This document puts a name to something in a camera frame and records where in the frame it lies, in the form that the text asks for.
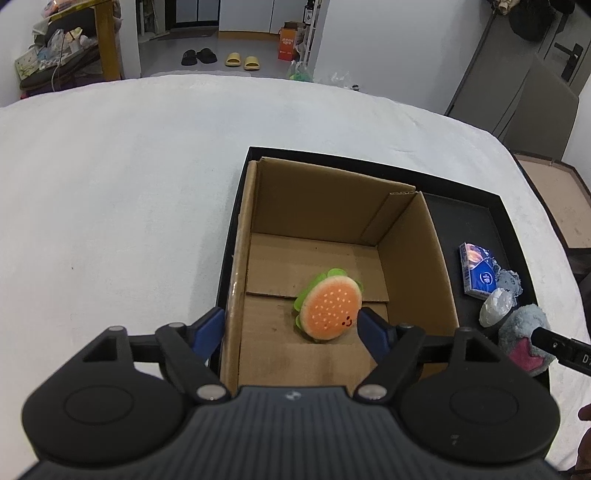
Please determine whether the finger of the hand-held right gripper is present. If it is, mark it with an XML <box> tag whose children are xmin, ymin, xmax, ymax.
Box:
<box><xmin>529</xmin><ymin>326</ymin><xmax>575</xmax><ymax>366</ymax></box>

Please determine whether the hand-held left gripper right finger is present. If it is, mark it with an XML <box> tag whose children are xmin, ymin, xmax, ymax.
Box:
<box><xmin>355</xmin><ymin>306</ymin><xmax>509</xmax><ymax>403</ymax></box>

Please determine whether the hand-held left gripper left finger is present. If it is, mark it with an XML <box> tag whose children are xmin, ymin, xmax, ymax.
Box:
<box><xmin>81</xmin><ymin>308</ymin><xmax>232</xmax><ymax>403</ymax></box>

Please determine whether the grey plush with pink patch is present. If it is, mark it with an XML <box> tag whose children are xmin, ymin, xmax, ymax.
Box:
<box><xmin>497</xmin><ymin>304</ymin><xmax>553</xmax><ymax>378</ymax></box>

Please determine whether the hamburger plush toy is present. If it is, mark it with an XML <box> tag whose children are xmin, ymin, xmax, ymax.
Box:
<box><xmin>293</xmin><ymin>267</ymin><xmax>366</xmax><ymax>343</ymax></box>

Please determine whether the white plastic wrap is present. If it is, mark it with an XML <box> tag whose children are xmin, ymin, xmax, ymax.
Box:
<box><xmin>479</xmin><ymin>288</ymin><xmax>516</xmax><ymax>329</ymax></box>

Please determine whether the small grey-blue plush toy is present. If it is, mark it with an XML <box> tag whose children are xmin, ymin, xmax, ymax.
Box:
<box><xmin>491</xmin><ymin>260</ymin><xmax>525</xmax><ymax>299</ymax></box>

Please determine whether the blue tissue packet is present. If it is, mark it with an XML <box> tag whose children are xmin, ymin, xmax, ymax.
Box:
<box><xmin>458</xmin><ymin>241</ymin><xmax>502</xmax><ymax>301</ymax></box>

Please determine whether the brown cardboard box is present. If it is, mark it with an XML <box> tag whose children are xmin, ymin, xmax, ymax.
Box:
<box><xmin>219</xmin><ymin>157</ymin><xmax>461</xmax><ymax>389</ymax></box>

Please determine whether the black tray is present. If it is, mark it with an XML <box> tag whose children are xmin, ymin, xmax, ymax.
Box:
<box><xmin>208</xmin><ymin>146</ymin><xmax>553</xmax><ymax>393</ymax></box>

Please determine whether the person's right hand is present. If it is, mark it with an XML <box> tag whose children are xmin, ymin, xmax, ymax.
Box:
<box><xmin>574</xmin><ymin>405</ymin><xmax>591</xmax><ymax>472</ymax></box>

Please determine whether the brown wooden board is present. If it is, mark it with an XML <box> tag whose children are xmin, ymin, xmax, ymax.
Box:
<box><xmin>512</xmin><ymin>153</ymin><xmax>591</xmax><ymax>251</ymax></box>

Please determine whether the clear plastic bag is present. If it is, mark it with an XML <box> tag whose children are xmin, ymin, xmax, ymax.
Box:
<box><xmin>322</xmin><ymin>69</ymin><xmax>359</xmax><ymax>91</ymax></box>

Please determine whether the grey metal cabinet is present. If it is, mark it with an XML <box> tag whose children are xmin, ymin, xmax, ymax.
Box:
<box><xmin>444</xmin><ymin>13</ymin><xmax>581</xmax><ymax>160</ymax></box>

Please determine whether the dark cloth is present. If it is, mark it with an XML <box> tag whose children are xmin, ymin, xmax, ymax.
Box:
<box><xmin>18</xmin><ymin>44</ymin><xmax>105</xmax><ymax>92</ymax></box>

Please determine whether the orange cardboard box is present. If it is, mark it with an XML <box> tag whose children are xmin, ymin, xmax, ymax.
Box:
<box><xmin>276</xmin><ymin>21</ymin><xmax>306</xmax><ymax>62</ymax></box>

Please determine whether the wooden table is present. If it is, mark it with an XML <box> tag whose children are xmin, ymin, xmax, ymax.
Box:
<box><xmin>48</xmin><ymin>0</ymin><xmax>124</xmax><ymax>82</ymax></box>

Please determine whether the picture book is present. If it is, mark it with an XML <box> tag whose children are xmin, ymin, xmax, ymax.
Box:
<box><xmin>13</xmin><ymin>48</ymin><xmax>43</xmax><ymax>78</ymax></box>

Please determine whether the black hanging bag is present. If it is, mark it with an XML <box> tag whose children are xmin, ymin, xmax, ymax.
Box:
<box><xmin>507</xmin><ymin>0</ymin><xmax>560</xmax><ymax>41</ymax></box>

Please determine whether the grey door with handle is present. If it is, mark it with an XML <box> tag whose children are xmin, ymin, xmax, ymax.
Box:
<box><xmin>544</xmin><ymin>0</ymin><xmax>591</xmax><ymax>99</ymax></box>

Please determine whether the white cable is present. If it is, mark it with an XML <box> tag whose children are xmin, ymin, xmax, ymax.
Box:
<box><xmin>51</xmin><ymin>55</ymin><xmax>70</xmax><ymax>92</ymax></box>

